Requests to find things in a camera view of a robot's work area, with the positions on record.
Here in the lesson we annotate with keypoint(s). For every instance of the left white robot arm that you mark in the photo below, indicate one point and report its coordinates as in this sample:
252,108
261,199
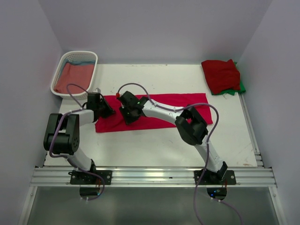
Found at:
62,135

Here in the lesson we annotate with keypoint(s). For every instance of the white perforated plastic basket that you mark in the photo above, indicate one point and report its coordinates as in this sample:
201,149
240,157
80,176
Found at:
78,92

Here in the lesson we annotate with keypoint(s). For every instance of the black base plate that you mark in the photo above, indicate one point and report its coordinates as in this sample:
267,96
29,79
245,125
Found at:
210,178
81,178

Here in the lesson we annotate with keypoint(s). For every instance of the green folded shirt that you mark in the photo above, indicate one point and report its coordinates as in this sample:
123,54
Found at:
227,80

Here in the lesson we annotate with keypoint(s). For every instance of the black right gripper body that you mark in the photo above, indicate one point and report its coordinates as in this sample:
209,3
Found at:
129,117

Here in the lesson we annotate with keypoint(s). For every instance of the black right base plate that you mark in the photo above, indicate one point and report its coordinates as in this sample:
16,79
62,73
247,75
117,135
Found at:
210,178

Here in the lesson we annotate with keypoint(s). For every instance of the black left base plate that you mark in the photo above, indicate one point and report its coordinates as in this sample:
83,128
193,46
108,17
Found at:
81,178

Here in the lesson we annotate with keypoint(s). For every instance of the light blue folded shirt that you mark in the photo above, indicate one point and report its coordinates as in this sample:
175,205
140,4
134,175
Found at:
79,62

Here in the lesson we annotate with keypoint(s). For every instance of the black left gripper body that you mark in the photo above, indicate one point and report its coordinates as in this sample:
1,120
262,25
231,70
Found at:
105,110

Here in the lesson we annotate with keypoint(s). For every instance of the crimson red t-shirt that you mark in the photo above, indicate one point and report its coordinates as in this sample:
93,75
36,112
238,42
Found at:
160,115

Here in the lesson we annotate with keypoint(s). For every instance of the dark red folded shirt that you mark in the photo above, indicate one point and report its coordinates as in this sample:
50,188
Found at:
210,67

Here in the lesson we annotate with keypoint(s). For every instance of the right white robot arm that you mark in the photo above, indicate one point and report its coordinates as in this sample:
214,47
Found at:
191,126

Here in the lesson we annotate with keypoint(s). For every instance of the salmon pink folded shirt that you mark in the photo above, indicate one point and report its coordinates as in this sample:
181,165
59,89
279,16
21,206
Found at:
79,75

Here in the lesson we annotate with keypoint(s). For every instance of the aluminium mounting rail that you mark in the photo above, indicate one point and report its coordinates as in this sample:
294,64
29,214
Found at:
58,176

